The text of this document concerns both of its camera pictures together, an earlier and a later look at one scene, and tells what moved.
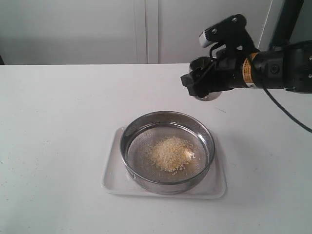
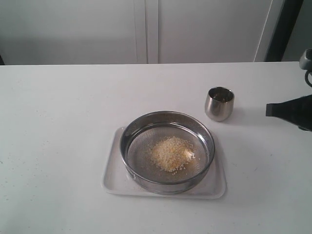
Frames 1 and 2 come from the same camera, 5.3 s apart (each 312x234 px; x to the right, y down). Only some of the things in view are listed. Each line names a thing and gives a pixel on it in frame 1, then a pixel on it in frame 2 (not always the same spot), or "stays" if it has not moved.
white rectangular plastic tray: x=115 y=182 stays
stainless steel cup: x=198 y=63 -> x=219 y=103
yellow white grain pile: x=171 y=154 stays
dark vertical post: x=284 y=23 stays
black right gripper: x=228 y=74 -> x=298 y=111
